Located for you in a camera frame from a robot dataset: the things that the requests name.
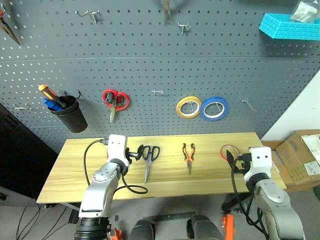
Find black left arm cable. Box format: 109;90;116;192
83;138;149;195

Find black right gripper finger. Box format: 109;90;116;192
232;164;248;175
225;149;237;167

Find black table leg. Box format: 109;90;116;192
221;191;251;214

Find clear plastic bag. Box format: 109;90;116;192
289;0;320;25

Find blue handled screwdriver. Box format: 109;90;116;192
41;97;64;112

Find orange black screwdriver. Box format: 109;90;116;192
37;84;67;109

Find grey perforated pegboard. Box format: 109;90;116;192
0;0;320;155

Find black cabinet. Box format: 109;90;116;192
0;101;60;201

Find red tape roll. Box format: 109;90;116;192
219;143;240;161

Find yellow tape roll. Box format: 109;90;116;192
175;95;203;119

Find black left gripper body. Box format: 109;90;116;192
124;147;140;166

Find orange handled needle-nose pliers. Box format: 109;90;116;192
0;4;22;46

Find blue tape roll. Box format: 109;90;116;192
199;95;230;123

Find grey handled pliers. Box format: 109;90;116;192
160;0;174;22

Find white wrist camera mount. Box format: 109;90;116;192
243;146;273;182
106;134;131;166

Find red handled scissors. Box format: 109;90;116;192
102;88;131;124

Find black plastic cup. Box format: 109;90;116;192
49;95;89;134

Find white paper sheet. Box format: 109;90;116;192
300;134;320;161

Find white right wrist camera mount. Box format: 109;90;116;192
243;146;273;182

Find orange bracket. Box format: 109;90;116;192
109;226;124;240
220;214;235;240

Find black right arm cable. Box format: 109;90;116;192
230;163;270;237

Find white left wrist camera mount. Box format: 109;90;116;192
106;134;131;166

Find dark rounded shape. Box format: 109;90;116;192
186;214;226;240
128;218;156;240

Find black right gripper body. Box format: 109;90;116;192
234;152;252;171

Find blue black handled scissors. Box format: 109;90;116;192
142;144;161;184

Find black floor cable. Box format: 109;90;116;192
14;196;67;240

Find turquoise plastic basket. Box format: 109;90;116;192
258;12;320;42

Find orange black pliers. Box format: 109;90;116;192
182;142;197;175

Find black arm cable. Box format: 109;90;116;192
230;163;270;237
83;138;149;195

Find brown cardboard box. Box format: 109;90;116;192
260;129;320;193

